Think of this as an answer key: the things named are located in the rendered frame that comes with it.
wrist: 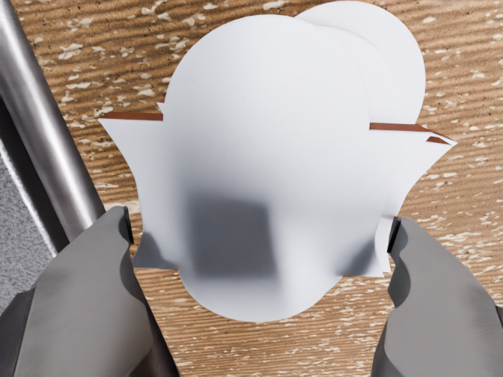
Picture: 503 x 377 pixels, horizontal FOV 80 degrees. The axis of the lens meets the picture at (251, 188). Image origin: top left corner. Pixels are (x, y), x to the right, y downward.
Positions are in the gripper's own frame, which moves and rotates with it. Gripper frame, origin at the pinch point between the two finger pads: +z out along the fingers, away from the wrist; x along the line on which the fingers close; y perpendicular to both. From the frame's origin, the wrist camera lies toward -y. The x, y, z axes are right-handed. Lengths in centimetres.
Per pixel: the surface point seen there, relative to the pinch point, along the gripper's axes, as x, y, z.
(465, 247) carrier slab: 14.4, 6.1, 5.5
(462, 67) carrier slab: 9.9, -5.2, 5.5
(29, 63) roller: -13.3, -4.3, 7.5
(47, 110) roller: -13.0, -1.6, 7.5
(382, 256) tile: 6.2, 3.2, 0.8
